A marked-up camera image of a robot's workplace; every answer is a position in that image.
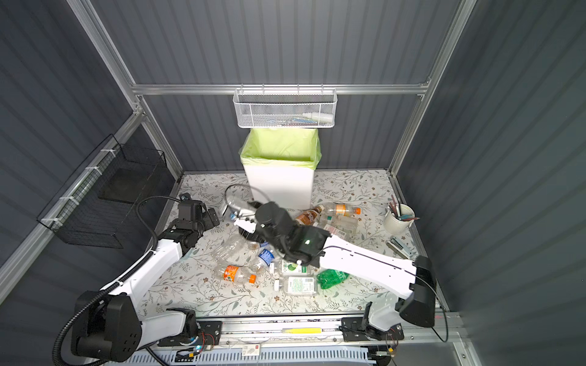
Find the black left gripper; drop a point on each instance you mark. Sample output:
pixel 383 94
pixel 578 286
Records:
pixel 209 223

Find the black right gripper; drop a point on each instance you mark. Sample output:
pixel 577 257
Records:
pixel 250 235

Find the lime label bottle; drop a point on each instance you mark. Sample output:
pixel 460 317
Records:
pixel 285 268

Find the clear crushed bottle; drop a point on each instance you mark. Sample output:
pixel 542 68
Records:
pixel 233 251

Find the green label bottle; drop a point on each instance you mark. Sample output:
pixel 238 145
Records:
pixel 296 286

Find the orange label bottle bottom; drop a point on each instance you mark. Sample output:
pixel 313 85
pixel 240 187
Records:
pixel 235 274

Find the orange label bottle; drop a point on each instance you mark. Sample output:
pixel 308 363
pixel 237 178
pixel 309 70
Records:
pixel 235 274
pixel 340 209

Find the red white label bottle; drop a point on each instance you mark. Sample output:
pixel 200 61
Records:
pixel 336 231

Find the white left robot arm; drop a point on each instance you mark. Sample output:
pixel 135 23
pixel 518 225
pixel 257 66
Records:
pixel 106 326

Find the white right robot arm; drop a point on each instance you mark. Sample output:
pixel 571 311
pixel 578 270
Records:
pixel 412 282

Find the white plastic trash bin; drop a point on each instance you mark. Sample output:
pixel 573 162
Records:
pixel 288 186

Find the green bin liner bag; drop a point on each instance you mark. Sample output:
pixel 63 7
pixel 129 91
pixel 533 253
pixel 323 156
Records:
pixel 289 147

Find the pepsi bottle lower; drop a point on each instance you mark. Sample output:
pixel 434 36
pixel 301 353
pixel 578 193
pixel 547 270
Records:
pixel 262 261

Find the brown cola bottle centre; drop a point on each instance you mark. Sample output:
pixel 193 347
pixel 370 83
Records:
pixel 309 217

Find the clear bottle top right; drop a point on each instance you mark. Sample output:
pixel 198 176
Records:
pixel 346 224

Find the orange label bottle top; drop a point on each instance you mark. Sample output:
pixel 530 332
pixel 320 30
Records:
pixel 340 209

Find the white cup with pens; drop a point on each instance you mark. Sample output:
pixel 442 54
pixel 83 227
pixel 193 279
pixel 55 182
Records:
pixel 398 218

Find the black wire mesh basket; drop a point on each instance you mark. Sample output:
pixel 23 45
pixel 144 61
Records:
pixel 98 208

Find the white wire mesh basket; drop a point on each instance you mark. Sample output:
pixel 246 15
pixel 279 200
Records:
pixel 285 110

